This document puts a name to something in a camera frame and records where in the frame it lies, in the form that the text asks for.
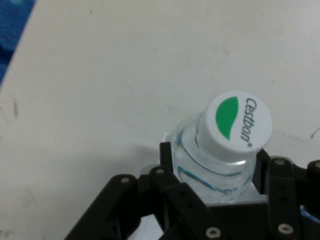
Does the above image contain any water bottle green label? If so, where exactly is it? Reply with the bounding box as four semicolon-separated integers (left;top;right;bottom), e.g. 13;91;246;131
163;90;273;205

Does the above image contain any dark blue foam mat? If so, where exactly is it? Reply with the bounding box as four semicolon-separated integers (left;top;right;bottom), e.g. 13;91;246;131
0;0;37;87

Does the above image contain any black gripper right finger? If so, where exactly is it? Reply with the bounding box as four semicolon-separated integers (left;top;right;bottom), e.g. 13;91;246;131
254;148;320;240

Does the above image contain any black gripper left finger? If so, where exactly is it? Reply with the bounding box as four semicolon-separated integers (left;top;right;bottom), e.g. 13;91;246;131
64;141;226;240

